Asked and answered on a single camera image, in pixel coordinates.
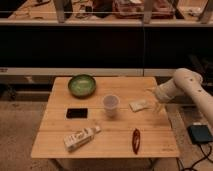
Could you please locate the wooden folding table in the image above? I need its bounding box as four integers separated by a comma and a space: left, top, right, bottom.
31, 77, 179, 159

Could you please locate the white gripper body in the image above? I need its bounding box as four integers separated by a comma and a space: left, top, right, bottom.
154, 79, 176, 102

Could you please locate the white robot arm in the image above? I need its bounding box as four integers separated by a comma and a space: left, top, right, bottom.
150, 68, 213, 127

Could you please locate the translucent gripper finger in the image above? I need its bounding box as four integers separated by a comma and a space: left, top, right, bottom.
154, 102, 164, 113
146, 87, 155, 93

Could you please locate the green ceramic bowl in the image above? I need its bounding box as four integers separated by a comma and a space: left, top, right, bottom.
67, 74, 96, 98

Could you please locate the black smartphone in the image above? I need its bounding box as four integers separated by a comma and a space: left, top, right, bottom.
66, 108, 88, 119

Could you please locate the black power box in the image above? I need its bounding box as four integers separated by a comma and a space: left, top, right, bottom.
187, 125, 213, 144

